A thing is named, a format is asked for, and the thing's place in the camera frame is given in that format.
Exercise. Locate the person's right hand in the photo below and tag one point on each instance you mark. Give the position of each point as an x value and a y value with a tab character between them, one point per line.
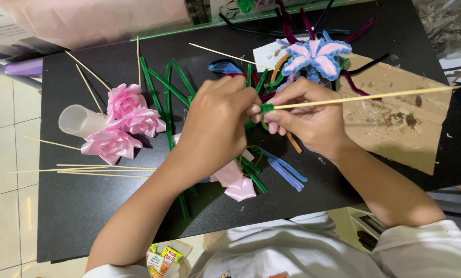
315	123

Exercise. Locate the person's left hand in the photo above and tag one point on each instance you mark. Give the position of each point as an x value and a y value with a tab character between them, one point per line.
215	123

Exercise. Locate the person's left fingers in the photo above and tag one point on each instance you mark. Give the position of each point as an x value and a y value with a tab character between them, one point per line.
254	112

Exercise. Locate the green pipe cleaner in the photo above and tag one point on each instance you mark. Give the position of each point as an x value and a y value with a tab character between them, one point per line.
267	108

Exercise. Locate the long wooden skewer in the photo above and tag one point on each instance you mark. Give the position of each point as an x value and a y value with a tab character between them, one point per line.
369	95

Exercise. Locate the red pipe cleaner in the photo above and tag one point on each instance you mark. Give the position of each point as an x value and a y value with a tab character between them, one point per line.
249	77

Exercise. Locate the orange pipe cleaner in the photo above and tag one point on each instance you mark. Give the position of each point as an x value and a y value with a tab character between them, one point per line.
294	143
277	65

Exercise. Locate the yellow rubber band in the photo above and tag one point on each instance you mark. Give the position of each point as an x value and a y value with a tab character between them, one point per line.
241	162

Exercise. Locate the blue pipe-cleaner petal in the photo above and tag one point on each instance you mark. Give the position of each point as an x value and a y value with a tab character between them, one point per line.
224	67

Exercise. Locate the white paper card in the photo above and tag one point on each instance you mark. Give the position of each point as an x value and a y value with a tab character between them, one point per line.
267	54

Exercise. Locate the thin wooden skewer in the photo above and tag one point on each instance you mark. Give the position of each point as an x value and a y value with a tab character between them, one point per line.
80	170
84	165
87	70
51	143
89	88
230	56
103	174
138	61

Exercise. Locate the light blue pipe cleaner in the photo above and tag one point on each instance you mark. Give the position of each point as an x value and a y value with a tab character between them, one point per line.
286	175
286	166

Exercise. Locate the folded pink ribbon piece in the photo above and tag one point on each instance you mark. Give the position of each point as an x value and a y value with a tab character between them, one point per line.
236	181

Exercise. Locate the black pipe cleaner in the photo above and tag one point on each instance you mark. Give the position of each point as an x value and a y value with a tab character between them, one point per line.
325	13
261	31
367	65

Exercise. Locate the blue and pink pipe-cleaner flower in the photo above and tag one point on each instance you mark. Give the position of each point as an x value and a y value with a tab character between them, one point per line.
316	56

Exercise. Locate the heap of green pipe cleaners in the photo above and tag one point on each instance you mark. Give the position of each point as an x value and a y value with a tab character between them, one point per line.
168	96

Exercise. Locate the maroon pipe cleaner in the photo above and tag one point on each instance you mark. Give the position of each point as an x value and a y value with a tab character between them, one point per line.
354	88
286	23
307	24
359	30

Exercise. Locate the small green ornament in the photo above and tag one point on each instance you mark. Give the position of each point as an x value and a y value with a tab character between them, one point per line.
246	5

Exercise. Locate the pink ribbon rose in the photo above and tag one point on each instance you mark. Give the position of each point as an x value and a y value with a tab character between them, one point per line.
110	144
123	99
143	121

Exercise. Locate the brown cardboard sheet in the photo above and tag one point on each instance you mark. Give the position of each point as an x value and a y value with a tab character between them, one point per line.
392	123

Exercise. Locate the person's white shirt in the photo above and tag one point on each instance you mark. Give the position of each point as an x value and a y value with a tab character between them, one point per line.
292	251

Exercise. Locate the white low shelf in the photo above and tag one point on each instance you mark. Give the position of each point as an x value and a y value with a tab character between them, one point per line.
365	227

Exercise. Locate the yellow orange seasoning sachet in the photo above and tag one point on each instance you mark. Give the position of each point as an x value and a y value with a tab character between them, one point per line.
170	255

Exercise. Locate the translucent plastic cup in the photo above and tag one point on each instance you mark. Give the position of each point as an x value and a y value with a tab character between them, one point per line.
78	121

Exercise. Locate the white green seasoning sachet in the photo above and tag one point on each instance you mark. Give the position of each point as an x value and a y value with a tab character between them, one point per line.
155	261

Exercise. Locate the pink wrapping sheet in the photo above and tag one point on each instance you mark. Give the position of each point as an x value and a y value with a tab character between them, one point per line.
99	21

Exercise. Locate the clear plastic bag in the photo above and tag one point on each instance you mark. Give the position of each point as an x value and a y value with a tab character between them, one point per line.
446	27

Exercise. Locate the purple paper roll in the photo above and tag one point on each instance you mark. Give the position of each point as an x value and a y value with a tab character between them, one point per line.
24	67

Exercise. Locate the printed paper poster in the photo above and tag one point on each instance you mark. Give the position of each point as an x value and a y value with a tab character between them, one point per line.
10	34

